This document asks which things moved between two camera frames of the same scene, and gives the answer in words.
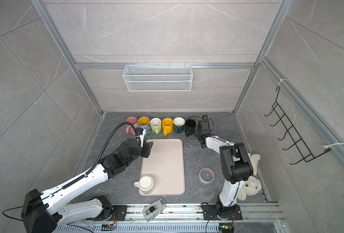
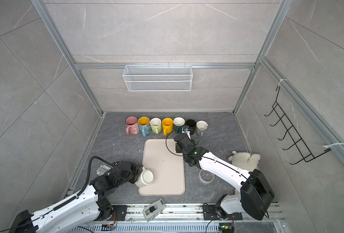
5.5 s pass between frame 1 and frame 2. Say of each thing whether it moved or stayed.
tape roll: stayed
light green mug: stayed
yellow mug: stayed
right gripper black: moved
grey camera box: stayed
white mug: moved
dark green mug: stayed
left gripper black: moved
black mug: stayed
